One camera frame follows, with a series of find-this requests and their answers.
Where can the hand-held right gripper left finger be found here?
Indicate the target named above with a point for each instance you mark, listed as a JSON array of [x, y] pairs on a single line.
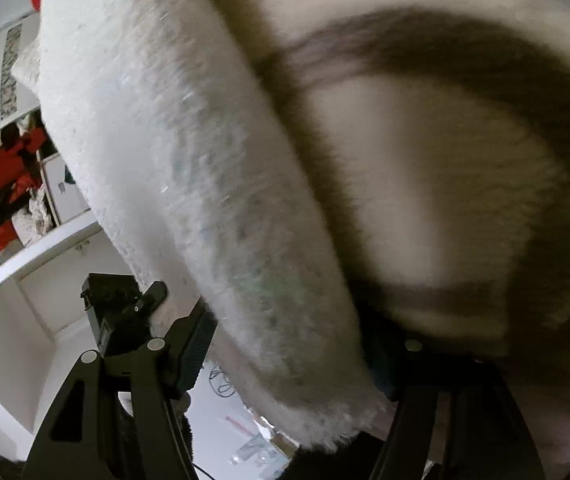
[[200, 347]]

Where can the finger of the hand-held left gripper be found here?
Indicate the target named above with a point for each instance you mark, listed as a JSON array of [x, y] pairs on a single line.
[[152, 300]]

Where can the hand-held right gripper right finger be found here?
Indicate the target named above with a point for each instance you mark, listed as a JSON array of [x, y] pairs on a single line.
[[382, 365]]

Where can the white knit jacket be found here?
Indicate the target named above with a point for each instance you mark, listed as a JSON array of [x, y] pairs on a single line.
[[165, 160]]

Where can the pale clothes pile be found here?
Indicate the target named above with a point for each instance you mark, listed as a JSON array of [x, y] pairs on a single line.
[[35, 217]]

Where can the red hanging clothes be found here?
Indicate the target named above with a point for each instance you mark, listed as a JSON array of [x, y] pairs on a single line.
[[0, 195]]

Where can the white wardrobe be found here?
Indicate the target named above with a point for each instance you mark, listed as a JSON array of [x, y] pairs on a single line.
[[20, 320]]

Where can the floor clutter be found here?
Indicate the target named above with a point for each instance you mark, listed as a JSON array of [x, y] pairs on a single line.
[[250, 440]]

